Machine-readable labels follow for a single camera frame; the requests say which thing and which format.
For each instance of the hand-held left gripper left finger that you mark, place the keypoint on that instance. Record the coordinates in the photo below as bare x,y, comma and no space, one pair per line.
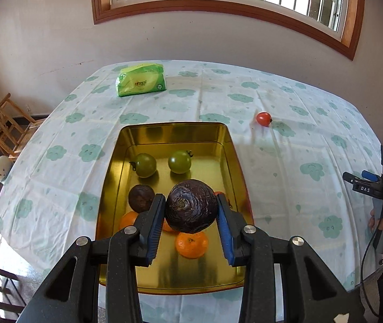
154,235

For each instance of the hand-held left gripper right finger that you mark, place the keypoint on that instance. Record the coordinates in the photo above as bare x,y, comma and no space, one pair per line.
226,239

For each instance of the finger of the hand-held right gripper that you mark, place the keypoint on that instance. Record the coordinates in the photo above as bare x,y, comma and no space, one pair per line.
349,177
368,175

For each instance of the orange mandarin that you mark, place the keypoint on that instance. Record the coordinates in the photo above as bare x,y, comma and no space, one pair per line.
128,220
191,245

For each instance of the dark purple passion fruit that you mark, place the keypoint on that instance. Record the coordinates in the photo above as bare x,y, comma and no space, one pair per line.
139,197
191,207

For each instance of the red tomato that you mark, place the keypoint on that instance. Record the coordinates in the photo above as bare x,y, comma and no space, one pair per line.
221,194
264,119

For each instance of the red and gold tin box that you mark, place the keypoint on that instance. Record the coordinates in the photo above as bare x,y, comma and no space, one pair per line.
178,276

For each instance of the green tomato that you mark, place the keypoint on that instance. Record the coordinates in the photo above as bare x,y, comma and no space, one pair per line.
145,165
179,161

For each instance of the cloud print tablecloth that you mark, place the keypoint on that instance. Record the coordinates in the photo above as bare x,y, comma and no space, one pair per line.
279,175

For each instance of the green tissue pack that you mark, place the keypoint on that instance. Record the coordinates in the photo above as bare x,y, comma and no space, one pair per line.
141,80

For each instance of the white round toy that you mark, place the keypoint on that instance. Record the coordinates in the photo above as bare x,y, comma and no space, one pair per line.
0,168

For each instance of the light wooden chair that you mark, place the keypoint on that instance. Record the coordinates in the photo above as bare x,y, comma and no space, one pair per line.
16,134

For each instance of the wooden framed window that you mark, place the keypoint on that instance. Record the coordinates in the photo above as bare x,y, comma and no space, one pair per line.
178,6

